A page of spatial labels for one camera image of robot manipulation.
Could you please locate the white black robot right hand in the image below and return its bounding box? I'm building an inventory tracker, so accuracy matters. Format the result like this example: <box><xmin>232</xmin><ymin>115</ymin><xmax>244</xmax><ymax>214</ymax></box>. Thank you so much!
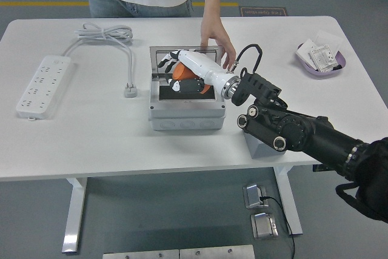
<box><xmin>156</xmin><ymin>48</ymin><xmax>239</xmax><ymax>98</ymax></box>

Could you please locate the person's left hand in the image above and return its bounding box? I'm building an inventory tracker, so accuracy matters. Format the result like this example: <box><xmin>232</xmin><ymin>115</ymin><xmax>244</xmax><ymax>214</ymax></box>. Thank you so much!
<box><xmin>199</xmin><ymin>18</ymin><xmax>237</xmax><ymax>70</ymax></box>

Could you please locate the orange cylindrical battery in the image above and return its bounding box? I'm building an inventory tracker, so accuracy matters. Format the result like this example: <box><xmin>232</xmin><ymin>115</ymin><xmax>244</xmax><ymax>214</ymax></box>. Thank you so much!
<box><xmin>172</xmin><ymin>63</ymin><xmax>210</xmax><ymax>95</ymax></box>

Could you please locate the grey electrical enclosure box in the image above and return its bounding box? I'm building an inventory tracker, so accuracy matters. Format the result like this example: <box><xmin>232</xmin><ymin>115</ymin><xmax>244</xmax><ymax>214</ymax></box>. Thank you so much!
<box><xmin>148</xmin><ymin>73</ymin><xmax>227</xmax><ymax>132</ymax></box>

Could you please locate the transparent hinged box lid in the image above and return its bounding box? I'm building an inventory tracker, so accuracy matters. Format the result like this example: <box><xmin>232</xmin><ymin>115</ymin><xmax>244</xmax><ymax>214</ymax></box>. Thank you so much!
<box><xmin>149</xmin><ymin>45</ymin><xmax>224</xmax><ymax>79</ymax></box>

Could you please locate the white power cord with plug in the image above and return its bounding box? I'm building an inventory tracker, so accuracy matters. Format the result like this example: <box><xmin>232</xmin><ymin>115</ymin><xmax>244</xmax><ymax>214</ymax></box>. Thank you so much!
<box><xmin>62</xmin><ymin>22</ymin><xmax>139</xmax><ymax>99</ymax></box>

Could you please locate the white power strip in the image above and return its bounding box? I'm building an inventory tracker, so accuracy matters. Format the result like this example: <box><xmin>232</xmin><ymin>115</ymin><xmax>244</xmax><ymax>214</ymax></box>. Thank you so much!
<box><xmin>15</xmin><ymin>55</ymin><xmax>73</xmax><ymax>120</ymax></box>

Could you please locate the dark floor sign with lettering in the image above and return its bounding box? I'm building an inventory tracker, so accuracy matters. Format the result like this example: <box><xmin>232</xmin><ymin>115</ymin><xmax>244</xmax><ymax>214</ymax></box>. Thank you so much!
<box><xmin>239</xmin><ymin>6</ymin><xmax>288</xmax><ymax>17</ymax></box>

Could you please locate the grey block with round hole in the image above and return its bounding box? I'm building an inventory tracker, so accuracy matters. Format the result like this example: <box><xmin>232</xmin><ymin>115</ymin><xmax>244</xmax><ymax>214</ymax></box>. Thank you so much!
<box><xmin>242</xmin><ymin>131</ymin><xmax>287</xmax><ymax>160</ymax></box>

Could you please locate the white printed socket panel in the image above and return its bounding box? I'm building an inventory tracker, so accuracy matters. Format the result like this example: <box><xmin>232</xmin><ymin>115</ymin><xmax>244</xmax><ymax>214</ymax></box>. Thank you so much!
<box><xmin>308</xmin><ymin>45</ymin><xmax>340</xmax><ymax>73</ymax></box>

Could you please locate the purple plastic tray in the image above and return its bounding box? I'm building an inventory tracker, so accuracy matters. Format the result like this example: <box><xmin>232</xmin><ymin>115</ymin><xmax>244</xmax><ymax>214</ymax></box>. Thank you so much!
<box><xmin>295</xmin><ymin>42</ymin><xmax>348</xmax><ymax>79</ymax></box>

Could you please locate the clear bag with white panel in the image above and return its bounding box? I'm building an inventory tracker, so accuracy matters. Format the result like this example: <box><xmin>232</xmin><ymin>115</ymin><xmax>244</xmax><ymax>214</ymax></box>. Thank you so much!
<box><xmin>313</xmin><ymin>30</ymin><xmax>345</xmax><ymax>56</ymax></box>

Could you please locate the silver floor socket with plug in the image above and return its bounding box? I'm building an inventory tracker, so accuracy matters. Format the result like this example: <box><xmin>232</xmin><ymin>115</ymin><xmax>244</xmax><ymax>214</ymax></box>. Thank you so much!
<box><xmin>242</xmin><ymin>183</ymin><xmax>269</xmax><ymax>210</ymax></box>

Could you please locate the white table leg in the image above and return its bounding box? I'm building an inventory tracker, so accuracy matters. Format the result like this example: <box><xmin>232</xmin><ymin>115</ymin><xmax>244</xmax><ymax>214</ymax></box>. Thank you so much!
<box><xmin>272</xmin><ymin>166</ymin><xmax>304</xmax><ymax>235</ymax></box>
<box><xmin>62</xmin><ymin>177</ymin><xmax>89</xmax><ymax>254</ymax></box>

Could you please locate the grey metal plate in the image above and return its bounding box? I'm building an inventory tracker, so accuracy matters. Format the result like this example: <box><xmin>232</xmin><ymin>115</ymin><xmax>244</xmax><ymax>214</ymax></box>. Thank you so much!
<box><xmin>179</xmin><ymin>244</ymin><xmax>255</xmax><ymax>259</ymax></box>
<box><xmin>102</xmin><ymin>249</ymin><xmax>180</xmax><ymax>259</ymax></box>

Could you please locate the black floor cable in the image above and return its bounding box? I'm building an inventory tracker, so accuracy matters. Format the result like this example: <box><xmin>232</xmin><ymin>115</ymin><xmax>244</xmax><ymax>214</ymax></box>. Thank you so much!
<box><xmin>259</xmin><ymin>195</ymin><xmax>296</xmax><ymax>259</ymax></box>

